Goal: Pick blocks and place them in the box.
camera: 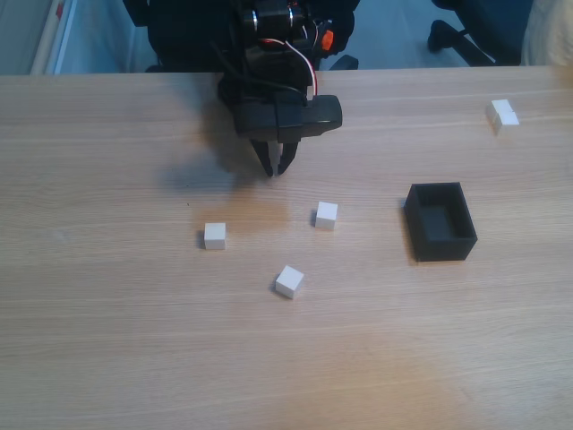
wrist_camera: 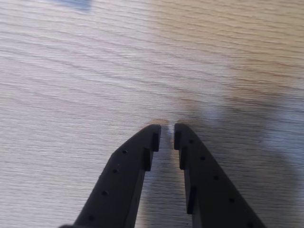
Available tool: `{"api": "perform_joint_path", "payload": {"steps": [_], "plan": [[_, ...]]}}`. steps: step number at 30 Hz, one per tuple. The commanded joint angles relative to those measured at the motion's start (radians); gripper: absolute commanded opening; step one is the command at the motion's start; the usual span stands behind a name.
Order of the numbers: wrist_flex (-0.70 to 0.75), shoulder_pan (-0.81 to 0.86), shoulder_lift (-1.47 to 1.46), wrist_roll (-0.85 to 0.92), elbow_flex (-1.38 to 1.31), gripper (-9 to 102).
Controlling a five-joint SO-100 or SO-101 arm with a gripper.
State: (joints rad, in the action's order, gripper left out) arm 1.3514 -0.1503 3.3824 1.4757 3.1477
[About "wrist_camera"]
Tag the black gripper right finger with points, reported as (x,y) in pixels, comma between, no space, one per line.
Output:
(211,190)

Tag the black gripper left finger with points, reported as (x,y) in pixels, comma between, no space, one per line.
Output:
(118,185)

